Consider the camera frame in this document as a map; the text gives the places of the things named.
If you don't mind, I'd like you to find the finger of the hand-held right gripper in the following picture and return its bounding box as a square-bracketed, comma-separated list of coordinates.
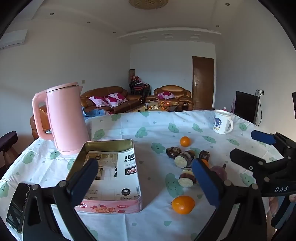
[230, 148, 287, 183]
[251, 130, 296, 163]

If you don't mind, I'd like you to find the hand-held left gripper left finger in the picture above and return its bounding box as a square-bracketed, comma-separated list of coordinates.
[23, 159, 100, 241]

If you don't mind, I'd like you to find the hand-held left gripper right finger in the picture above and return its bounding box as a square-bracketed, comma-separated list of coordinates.
[192, 158, 270, 241]

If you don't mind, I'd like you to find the round purple fruit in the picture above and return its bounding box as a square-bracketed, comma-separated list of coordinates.
[210, 164, 228, 183]

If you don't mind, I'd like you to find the pink metal tin box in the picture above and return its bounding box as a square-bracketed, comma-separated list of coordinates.
[65, 139, 142, 214]

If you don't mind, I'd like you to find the person's right hand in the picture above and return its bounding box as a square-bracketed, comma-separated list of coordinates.
[267, 194, 296, 218]

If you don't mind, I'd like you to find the black television screen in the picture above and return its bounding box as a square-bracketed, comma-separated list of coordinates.
[235, 91, 259, 124]

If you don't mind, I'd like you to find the white printed mug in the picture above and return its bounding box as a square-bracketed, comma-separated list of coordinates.
[213, 109, 234, 134]

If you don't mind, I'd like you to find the pink electric kettle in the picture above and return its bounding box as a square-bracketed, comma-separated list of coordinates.
[32, 82, 91, 155]

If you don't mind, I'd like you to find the blue cloth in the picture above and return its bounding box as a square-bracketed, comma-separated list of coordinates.
[84, 108, 111, 117]

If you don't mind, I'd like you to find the brown wooden chair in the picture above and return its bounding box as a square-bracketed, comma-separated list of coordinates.
[30, 105, 55, 141]

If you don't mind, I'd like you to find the white green-patterned tablecloth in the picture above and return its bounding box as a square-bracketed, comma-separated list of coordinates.
[0, 110, 296, 241]

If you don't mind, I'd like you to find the pink floral cushion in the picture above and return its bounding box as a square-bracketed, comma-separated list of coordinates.
[88, 96, 109, 107]
[105, 92, 128, 107]
[157, 91, 175, 99]

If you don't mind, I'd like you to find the brown wooden door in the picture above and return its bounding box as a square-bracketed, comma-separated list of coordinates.
[192, 56, 214, 109]

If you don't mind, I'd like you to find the brown leather armchair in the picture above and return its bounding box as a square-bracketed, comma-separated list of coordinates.
[147, 85, 193, 112]

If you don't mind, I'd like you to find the cluttered coffee table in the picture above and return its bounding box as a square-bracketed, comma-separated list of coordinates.
[139, 101, 183, 112]

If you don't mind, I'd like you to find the brown leather sofa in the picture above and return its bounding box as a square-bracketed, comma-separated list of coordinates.
[80, 86, 145, 114]

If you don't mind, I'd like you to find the dark storage rack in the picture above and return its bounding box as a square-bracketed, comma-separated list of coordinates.
[129, 69, 151, 96]

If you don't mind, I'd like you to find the white air conditioner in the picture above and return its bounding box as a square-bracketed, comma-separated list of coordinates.
[0, 29, 28, 49]

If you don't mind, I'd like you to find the round ceiling lamp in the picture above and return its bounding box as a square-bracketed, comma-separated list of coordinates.
[129, 0, 168, 10]

